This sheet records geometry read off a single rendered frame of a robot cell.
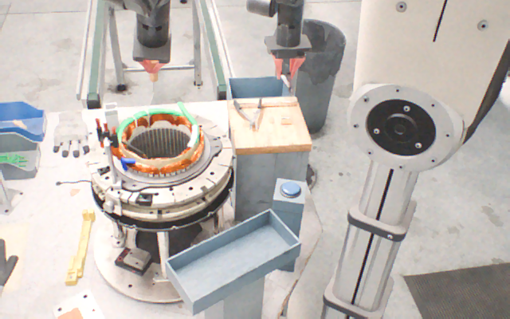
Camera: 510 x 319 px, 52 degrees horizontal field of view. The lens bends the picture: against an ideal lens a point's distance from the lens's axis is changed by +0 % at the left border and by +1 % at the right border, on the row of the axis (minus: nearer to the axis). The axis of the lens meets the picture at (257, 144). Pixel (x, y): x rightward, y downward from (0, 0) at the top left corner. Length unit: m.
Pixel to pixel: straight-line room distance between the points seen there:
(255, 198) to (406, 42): 0.82
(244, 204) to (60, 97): 2.17
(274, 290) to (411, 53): 0.81
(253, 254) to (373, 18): 0.59
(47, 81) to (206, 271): 2.65
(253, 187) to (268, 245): 0.29
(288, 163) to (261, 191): 0.11
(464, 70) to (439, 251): 1.95
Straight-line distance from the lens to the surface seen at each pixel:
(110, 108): 1.21
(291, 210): 1.19
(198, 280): 1.04
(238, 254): 1.07
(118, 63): 3.27
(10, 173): 1.66
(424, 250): 2.55
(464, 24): 0.63
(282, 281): 1.34
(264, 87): 1.52
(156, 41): 0.94
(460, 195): 2.88
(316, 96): 2.82
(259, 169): 1.30
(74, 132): 1.76
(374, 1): 0.65
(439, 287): 2.43
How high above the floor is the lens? 1.87
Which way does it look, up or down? 40 degrees down
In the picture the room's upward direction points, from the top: 4 degrees clockwise
